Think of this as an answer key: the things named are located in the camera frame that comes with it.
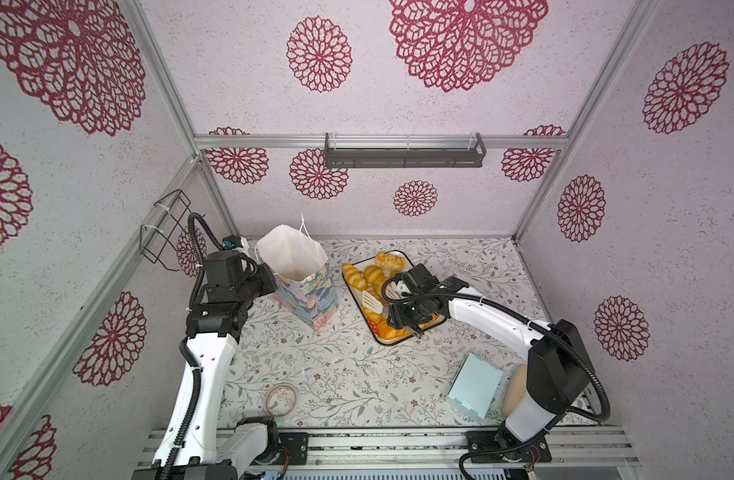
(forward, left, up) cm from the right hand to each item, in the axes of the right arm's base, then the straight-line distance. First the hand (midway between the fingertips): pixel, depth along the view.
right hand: (395, 315), depth 86 cm
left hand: (+1, +33, +17) cm, 37 cm away
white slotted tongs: (+3, +7, +1) cm, 7 cm away
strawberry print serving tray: (+14, +12, -10) cm, 21 cm away
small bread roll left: (+19, +13, -7) cm, 24 cm away
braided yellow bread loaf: (-2, +2, -7) cm, 7 cm away
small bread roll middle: (+20, +7, -7) cm, 22 cm away
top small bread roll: (+26, +1, -8) cm, 27 cm away
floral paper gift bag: (+1, +24, +15) cm, 28 cm away
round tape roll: (-21, +31, -11) cm, 39 cm away
